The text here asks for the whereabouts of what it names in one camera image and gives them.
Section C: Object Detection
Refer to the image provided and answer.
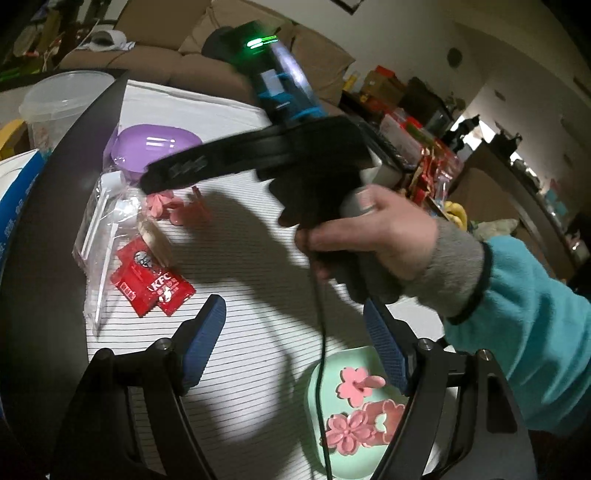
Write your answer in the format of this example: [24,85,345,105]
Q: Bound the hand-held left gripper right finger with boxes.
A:
[362,299,539,480]

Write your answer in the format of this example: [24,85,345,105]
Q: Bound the clear plastic bag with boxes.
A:
[72,170,175,334]

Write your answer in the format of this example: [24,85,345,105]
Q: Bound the red sauce packet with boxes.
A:
[148,272,197,318]
[111,234,180,318]

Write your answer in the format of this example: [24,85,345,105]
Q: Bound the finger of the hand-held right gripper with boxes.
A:
[139,126,296,195]

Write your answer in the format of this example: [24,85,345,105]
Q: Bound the purple plastic bowl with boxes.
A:
[103,123,205,188]

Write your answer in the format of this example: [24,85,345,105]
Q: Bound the yellow bananas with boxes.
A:
[442,200,468,228]

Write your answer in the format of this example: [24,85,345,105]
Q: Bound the black cable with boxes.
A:
[310,251,332,480]

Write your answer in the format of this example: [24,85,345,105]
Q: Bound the person's right hand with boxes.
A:
[294,185,440,297]

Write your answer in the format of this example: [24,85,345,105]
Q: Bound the blue and white box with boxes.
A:
[0,149,48,282]

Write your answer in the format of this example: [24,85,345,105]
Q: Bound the mint green plastic bowl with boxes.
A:
[306,345,459,480]

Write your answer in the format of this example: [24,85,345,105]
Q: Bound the clear plastic container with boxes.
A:
[18,70,117,154]

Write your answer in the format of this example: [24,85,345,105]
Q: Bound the person's right forearm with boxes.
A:
[414,218,591,438]

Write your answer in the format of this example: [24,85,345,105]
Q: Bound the red snack packages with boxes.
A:
[379,110,464,206]

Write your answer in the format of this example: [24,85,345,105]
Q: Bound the pink flower clip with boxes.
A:
[146,191,184,221]
[168,186,213,228]
[362,398,408,448]
[335,366,387,408]
[322,412,378,456]

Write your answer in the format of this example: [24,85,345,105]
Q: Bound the brown sofa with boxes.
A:
[59,0,357,114]

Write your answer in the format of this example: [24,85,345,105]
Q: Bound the black bag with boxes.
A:
[401,76,452,126]

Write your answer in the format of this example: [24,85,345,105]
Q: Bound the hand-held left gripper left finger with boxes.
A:
[51,294,227,480]

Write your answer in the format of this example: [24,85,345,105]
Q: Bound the white striped mat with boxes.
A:
[83,79,462,480]

